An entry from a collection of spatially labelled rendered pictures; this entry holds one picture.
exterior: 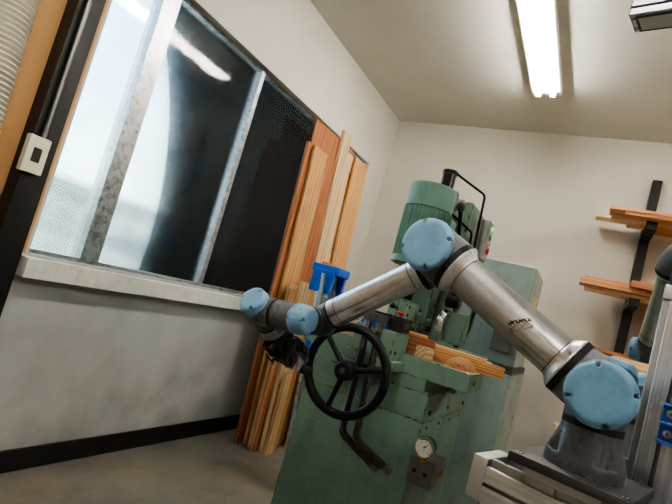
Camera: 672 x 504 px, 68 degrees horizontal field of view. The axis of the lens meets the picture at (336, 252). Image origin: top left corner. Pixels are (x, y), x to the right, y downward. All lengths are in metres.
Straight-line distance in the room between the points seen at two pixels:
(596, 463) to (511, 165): 3.39
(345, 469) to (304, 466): 0.15
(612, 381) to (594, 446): 0.19
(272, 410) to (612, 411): 2.40
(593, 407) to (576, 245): 3.15
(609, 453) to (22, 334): 1.98
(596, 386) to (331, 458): 1.03
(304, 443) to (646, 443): 1.03
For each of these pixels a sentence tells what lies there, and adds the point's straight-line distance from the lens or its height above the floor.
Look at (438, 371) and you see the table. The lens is 1.63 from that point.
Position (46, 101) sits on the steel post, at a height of 1.40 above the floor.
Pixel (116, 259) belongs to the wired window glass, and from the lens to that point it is 2.50.
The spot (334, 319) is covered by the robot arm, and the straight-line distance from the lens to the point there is 1.30.
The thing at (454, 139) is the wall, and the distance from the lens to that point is 4.48.
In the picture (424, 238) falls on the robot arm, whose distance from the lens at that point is 1.06.
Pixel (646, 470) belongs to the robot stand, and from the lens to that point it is 1.36.
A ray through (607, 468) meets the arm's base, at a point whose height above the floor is 0.85.
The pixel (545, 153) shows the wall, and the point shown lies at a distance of 4.31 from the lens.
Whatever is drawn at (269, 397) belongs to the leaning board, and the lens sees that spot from 3.15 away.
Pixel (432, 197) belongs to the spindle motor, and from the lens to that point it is 1.81.
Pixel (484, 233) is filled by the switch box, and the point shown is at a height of 1.42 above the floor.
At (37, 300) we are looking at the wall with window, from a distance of 2.26.
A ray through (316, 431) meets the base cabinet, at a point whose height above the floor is 0.56.
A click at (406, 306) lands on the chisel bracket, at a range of 1.79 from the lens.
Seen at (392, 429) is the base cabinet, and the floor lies 0.66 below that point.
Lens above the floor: 1.03
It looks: 5 degrees up
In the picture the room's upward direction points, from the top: 16 degrees clockwise
